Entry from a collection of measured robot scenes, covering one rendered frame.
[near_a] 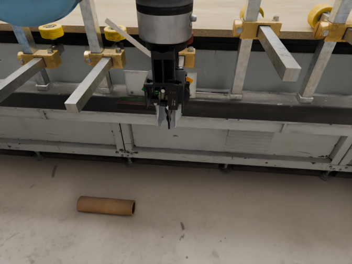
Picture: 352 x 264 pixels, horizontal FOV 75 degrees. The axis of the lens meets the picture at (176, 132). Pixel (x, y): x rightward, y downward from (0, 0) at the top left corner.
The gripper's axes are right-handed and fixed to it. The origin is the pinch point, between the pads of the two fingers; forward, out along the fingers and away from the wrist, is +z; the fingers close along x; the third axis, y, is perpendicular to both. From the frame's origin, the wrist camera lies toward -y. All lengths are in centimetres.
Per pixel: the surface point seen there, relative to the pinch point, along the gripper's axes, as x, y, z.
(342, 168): 94, -54, 70
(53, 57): -45, -32, -1
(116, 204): -33, -22, 75
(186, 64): 2.4, -31.6, -0.5
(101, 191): -46, -35, 83
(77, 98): -24.1, -5.2, -2.1
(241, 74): 21.3, -32.3, 2.5
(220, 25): 14, -53, -7
